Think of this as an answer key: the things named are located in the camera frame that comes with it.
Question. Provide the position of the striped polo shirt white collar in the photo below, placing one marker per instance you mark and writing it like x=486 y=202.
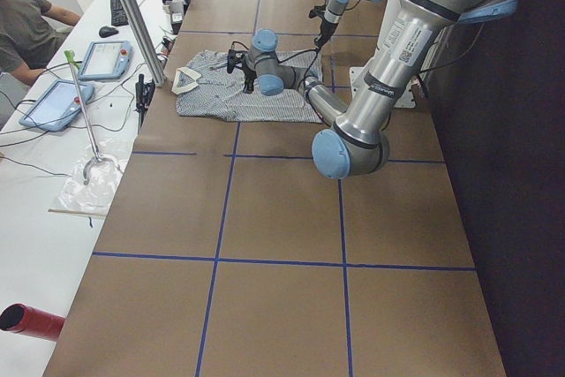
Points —
x=221 y=94

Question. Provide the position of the blue teach pendant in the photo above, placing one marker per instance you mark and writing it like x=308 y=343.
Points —
x=55 y=109
x=105 y=60

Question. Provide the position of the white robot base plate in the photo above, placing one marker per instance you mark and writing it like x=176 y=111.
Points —
x=403 y=96

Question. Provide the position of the black keyboard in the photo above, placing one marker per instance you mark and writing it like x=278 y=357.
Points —
x=118 y=16

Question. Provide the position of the clear plastic bag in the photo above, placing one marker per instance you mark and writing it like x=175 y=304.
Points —
x=94 y=197

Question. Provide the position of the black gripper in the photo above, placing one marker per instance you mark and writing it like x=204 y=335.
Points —
x=250 y=75
x=323 y=28

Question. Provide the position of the blue teach pendant far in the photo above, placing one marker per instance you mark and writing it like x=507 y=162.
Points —
x=105 y=60

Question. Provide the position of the black tool on table edge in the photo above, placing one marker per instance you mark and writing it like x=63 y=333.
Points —
x=144 y=92

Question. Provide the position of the blue teach pendant near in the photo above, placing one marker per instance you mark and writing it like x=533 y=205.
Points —
x=55 y=109

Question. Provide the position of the black computer mouse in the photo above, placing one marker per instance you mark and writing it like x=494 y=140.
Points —
x=107 y=31

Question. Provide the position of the red cylinder tube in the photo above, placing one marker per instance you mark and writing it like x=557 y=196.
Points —
x=29 y=321

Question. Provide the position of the metal rod with hook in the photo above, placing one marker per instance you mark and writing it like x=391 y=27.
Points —
x=98 y=158

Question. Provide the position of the aluminium frame post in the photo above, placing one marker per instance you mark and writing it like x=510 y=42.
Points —
x=144 y=41

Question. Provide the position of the seated person in olive shirt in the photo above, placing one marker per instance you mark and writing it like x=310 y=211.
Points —
x=28 y=41

